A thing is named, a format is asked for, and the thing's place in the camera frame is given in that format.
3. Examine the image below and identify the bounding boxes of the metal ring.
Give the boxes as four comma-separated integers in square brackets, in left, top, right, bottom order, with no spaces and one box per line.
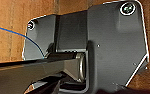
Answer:
[74,52,89,83]

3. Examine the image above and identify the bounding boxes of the blue cable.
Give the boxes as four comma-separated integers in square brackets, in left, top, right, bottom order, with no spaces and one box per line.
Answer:
[0,24,46,58]

